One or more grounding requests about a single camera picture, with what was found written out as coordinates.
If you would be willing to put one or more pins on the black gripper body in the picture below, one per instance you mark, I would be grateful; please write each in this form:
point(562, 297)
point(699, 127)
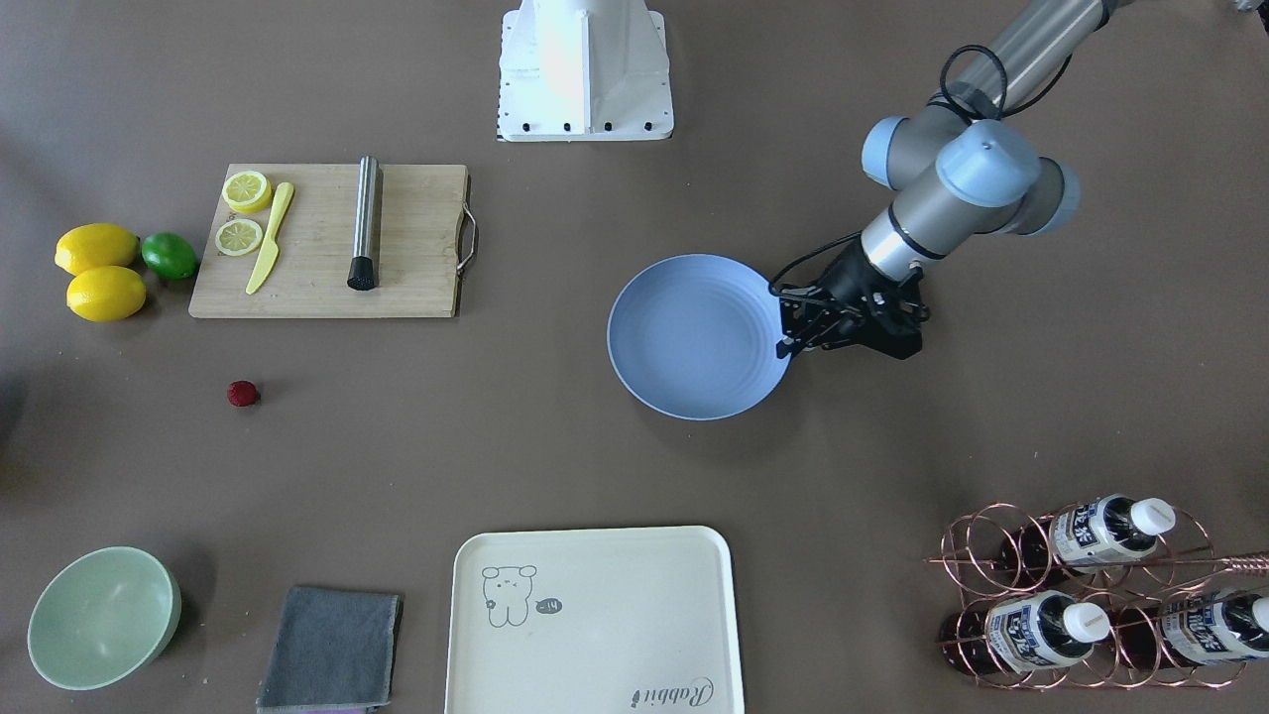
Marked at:
point(849, 282)

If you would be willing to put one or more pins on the blue round plate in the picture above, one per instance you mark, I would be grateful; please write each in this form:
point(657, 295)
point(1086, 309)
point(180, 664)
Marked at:
point(696, 337)

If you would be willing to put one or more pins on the small red strawberry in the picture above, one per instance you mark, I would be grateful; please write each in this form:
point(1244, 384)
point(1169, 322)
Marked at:
point(242, 393)

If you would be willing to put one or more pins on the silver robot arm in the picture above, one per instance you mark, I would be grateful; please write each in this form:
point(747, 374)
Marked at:
point(957, 171)

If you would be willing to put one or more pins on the cream rabbit tray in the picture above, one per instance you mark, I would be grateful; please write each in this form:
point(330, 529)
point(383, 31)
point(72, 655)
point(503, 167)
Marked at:
point(633, 620)

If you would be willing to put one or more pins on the dark drink bottle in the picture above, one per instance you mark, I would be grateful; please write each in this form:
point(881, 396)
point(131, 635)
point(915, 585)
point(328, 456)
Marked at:
point(1110, 530)
point(1044, 631)
point(1226, 626)

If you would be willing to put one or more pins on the wooden cutting board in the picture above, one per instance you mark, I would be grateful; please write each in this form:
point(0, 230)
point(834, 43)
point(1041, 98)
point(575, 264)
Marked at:
point(418, 248)

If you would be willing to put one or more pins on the steel muddler black tip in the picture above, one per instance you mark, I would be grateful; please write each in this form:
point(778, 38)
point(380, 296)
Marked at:
point(363, 271)

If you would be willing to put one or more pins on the yellow plastic knife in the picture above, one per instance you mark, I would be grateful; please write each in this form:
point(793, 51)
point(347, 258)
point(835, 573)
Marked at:
point(269, 250)

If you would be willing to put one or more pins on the grey folded cloth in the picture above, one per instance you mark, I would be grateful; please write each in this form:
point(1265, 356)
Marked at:
point(334, 652)

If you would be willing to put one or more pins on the lemon half slice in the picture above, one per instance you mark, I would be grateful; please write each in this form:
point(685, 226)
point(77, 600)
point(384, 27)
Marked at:
point(247, 192)
point(238, 237)

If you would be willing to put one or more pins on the green lime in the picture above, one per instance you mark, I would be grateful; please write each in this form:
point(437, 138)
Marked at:
point(169, 256)

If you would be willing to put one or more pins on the yellow lemon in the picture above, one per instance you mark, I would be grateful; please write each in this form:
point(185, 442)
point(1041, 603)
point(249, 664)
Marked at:
point(106, 293)
point(96, 245)

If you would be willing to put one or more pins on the green bowl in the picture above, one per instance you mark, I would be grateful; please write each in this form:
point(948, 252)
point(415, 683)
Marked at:
point(104, 616)

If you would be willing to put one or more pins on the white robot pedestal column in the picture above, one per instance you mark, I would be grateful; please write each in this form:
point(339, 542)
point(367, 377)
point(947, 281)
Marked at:
point(584, 71)

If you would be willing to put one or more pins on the copper wire bottle rack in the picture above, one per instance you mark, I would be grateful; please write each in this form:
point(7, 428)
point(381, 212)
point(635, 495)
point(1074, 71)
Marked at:
point(1188, 566)

